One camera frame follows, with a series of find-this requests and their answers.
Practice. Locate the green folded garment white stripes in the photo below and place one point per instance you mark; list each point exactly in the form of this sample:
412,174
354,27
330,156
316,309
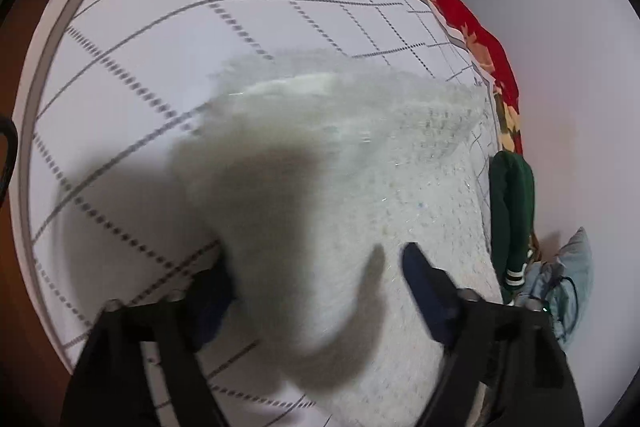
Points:
510,207

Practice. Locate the light blue denim garment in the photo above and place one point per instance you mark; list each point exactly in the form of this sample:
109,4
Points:
575,267

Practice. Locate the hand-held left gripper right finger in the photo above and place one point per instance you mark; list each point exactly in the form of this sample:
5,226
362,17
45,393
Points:
430,292

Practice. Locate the white knit jacket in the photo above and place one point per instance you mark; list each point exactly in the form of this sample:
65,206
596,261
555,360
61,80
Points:
350,167

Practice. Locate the white grid floral cloth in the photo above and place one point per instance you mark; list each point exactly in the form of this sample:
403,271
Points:
150,32

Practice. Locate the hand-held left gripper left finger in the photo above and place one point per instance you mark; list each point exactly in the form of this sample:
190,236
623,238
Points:
210,304

